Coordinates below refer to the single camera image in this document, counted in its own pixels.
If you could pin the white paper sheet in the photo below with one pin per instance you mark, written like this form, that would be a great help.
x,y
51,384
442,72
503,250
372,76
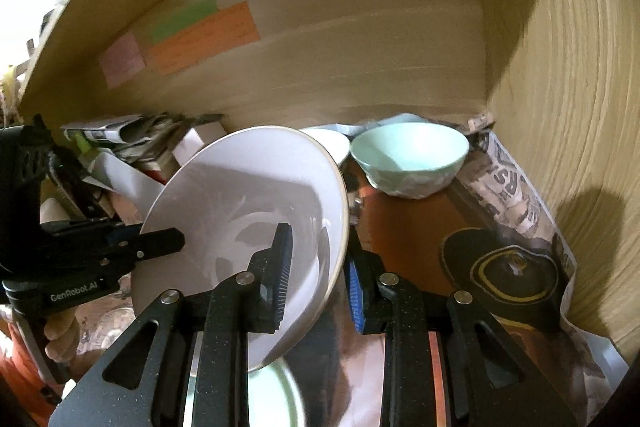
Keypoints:
x,y
130,187

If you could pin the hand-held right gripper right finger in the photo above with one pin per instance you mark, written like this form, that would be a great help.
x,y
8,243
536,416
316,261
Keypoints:
x,y
356,302

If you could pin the folded newspaper stack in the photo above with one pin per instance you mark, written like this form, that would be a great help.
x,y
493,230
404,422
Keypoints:
x,y
145,129

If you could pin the orange sticky note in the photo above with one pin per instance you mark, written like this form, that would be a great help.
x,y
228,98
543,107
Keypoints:
x,y
205,39

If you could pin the lilac bowl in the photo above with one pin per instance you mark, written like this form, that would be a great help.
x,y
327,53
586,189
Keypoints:
x,y
225,187

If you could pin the pink sticky note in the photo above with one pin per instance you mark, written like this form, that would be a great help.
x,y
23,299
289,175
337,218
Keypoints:
x,y
121,59

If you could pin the green sticky note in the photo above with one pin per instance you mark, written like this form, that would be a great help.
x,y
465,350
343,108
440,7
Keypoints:
x,y
185,19

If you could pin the white card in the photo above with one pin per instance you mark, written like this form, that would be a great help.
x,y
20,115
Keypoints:
x,y
197,144

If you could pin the mint green plate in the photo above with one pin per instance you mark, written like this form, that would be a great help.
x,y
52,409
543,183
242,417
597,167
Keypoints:
x,y
275,397

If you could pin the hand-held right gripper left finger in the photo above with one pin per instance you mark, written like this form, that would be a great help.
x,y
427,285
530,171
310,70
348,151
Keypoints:
x,y
282,277

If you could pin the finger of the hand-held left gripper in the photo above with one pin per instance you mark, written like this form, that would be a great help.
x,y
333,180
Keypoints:
x,y
160,242
80,187

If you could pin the person's left hand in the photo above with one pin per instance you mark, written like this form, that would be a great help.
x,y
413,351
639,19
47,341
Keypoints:
x,y
61,334

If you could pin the white bowl with black spots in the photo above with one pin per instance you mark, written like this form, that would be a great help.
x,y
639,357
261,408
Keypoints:
x,y
330,144

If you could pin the newspaper sheet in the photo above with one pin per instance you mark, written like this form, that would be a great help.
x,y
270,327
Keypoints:
x,y
520,202

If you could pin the mint green bowl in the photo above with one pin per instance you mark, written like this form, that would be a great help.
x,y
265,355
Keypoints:
x,y
400,152

